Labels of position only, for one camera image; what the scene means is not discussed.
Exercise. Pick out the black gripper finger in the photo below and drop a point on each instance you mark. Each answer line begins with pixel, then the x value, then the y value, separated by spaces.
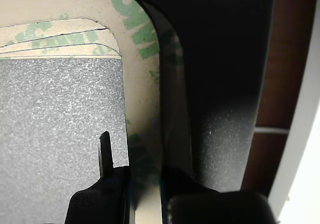
pixel 105 204
pixel 215 209

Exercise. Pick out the beige 3M-backed rectangular frame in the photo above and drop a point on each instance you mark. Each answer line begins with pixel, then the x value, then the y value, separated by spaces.
pixel 140 96

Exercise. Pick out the grey textured tray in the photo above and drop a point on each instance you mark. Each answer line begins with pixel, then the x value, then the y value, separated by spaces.
pixel 62 121

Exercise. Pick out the stack of black frames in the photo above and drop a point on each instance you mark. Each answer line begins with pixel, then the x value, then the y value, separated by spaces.
pixel 62 37

